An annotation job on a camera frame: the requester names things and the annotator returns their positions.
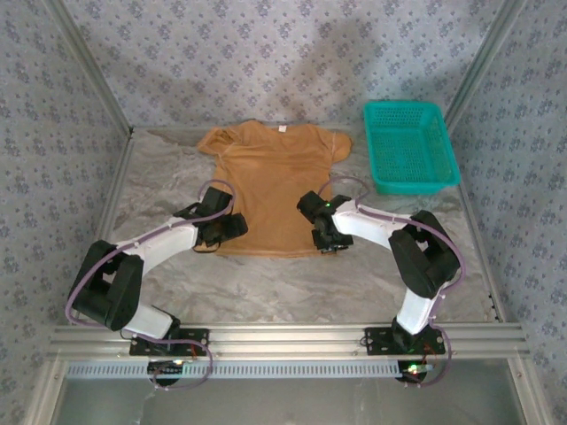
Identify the tan brown t-shirt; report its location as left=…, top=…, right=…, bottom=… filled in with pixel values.
left=196, top=119, right=354, bottom=259

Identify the teal plastic mesh basket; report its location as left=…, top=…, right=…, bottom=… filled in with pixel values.
left=362, top=101, right=462, bottom=196

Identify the black controller board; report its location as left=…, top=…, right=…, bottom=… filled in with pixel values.
left=395, top=360, right=434, bottom=385
left=147, top=359, right=186, bottom=385

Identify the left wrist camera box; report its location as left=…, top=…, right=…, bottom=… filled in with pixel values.
left=201, top=185, right=236, bottom=219

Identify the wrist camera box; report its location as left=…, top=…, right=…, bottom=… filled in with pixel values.
left=296, top=190, right=331, bottom=220
left=201, top=185, right=236, bottom=219

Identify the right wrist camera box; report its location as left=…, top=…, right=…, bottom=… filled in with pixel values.
left=296, top=190, right=331, bottom=220

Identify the aluminium extrusion mounting rail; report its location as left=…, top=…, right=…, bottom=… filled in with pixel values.
left=48, top=325, right=531, bottom=359

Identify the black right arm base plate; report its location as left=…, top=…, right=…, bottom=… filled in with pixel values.
left=363, top=327, right=447, bottom=357

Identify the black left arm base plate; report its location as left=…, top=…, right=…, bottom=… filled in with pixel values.
left=129, top=328, right=210, bottom=357

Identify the grey slotted cable duct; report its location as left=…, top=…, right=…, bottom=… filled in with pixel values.
left=65, top=359, right=400, bottom=381

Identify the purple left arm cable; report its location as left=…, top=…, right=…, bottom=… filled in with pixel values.
left=65, top=180, right=236, bottom=393

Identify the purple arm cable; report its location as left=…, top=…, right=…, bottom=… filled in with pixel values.
left=65, top=180, right=236, bottom=393
left=317, top=175, right=470, bottom=390

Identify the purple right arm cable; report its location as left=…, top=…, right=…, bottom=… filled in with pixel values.
left=317, top=175, right=470, bottom=390

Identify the aluminium frame post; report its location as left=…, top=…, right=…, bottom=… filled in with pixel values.
left=42, top=0, right=136, bottom=136
left=442, top=0, right=531, bottom=129

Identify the aluminium frame leg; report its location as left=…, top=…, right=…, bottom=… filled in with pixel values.
left=507, top=356, right=548, bottom=425
left=21, top=356, right=67, bottom=425

